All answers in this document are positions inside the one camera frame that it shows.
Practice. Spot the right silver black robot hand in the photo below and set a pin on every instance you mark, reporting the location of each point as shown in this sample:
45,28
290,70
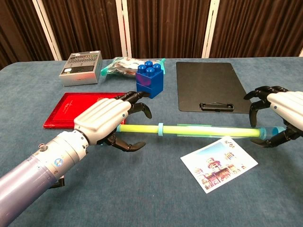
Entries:
288,106

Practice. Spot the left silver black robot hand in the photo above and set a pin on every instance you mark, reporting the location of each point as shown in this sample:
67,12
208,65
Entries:
101,118

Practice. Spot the red certificate folder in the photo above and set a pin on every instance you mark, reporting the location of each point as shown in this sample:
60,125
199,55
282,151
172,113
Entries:
61,111

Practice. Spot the illustrated postcard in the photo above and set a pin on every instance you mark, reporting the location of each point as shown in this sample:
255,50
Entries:
220,168

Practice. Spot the brown pleated curtain panel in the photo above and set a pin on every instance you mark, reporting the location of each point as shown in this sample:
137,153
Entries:
82,23
260,26
168,26
16,28

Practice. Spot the silver calculator box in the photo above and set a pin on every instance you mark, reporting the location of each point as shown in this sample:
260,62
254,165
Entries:
80,68

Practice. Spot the yellow and cyan water pump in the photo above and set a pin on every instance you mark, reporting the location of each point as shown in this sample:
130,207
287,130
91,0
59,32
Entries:
267,133

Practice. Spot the blue building brick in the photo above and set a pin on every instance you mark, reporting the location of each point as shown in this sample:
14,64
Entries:
156,76
154,91

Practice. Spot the black clipboard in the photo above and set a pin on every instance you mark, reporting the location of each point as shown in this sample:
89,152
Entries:
210,85

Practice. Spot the clear plastic bag with items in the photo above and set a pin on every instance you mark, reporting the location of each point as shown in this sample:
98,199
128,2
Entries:
118,67

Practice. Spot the blue tablecloth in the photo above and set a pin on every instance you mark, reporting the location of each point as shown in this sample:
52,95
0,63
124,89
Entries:
142,201

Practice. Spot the white partition frame post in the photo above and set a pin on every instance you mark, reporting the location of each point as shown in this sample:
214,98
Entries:
211,28
301,53
124,28
47,30

